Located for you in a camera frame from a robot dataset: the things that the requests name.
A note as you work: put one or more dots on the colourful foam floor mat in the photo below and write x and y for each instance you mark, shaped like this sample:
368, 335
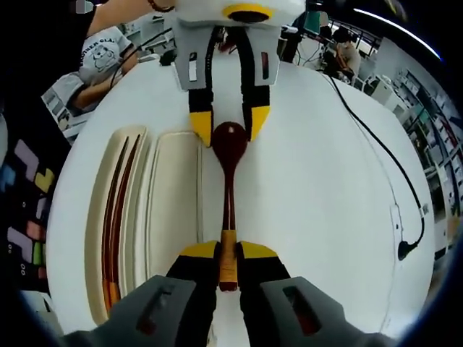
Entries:
29, 217

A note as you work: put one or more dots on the shelving with white bins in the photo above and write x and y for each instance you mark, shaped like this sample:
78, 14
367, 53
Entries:
434, 144

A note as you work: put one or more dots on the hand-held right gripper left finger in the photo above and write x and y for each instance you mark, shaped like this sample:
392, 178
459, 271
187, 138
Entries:
173, 300

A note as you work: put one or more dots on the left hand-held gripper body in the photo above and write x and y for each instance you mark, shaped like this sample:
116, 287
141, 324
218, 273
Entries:
199, 9

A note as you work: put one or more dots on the cutlery case lid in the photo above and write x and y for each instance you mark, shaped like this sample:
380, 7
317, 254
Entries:
173, 199

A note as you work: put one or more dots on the beige cutlery case base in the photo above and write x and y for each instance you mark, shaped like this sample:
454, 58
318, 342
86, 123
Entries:
94, 217

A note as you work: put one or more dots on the dark wooden spoon utensil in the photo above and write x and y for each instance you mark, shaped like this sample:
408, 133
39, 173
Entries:
230, 144

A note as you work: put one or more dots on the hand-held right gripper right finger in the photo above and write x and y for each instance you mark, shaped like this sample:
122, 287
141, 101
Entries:
275, 300

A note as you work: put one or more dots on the red-brown chopstick utensil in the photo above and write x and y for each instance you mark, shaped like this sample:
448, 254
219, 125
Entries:
108, 217
119, 217

